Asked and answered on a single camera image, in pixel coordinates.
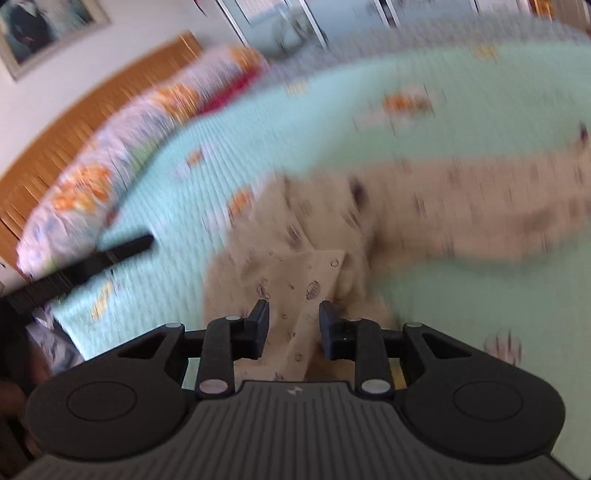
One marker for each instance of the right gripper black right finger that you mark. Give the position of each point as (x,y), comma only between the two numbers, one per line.
(360,341)

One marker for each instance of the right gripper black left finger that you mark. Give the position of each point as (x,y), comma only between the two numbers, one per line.
(227,340)

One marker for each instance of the beige floral pajama top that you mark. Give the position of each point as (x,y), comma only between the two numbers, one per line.
(300,241)

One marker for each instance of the long floral bolster pillow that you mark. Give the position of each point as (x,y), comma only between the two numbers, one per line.
(73,213)

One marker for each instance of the wooden headboard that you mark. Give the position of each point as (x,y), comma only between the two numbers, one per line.
(38,167)

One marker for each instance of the red pillow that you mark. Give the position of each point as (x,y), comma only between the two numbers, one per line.
(226,96)

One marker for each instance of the framed wedding photo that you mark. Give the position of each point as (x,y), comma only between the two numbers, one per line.
(32,31)

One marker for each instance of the mint green bee quilt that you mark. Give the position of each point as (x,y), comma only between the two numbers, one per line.
(485,101)

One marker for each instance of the blue sliding wardrobe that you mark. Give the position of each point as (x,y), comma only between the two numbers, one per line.
(280,28)

